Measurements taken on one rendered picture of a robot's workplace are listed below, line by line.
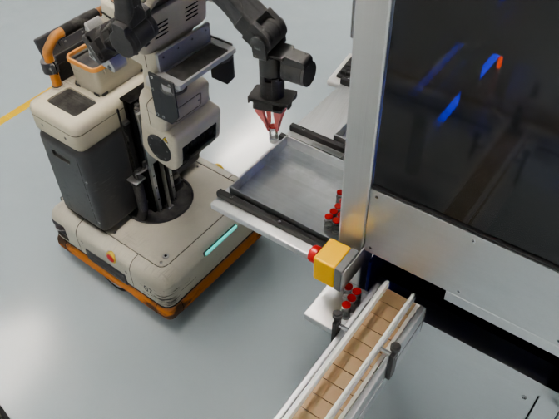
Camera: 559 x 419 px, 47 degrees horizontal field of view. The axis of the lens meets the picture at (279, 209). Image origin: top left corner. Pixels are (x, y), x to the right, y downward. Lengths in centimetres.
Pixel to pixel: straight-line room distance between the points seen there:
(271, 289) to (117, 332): 62
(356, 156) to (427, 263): 27
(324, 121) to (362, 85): 82
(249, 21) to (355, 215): 46
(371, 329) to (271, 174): 58
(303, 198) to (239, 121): 172
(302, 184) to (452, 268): 58
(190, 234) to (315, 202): 86
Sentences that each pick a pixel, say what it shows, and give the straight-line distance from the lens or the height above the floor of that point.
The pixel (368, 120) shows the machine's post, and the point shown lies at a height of 136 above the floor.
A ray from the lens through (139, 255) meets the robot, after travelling 243.
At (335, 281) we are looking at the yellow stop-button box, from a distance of 140.
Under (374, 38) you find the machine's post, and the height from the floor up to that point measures 153.
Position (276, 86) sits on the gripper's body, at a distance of 146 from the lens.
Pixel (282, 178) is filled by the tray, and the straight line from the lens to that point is 177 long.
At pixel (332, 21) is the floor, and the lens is 423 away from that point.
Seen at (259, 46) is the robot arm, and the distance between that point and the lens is 139.
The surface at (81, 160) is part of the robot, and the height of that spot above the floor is 66.
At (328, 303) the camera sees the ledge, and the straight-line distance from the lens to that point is 150.
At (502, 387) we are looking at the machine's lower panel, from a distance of 156.
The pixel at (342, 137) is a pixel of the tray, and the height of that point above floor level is 92.
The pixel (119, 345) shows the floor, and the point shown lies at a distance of 256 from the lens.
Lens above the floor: 210
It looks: 46 degrees down
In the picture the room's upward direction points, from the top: 1 degrees counter-clockwise
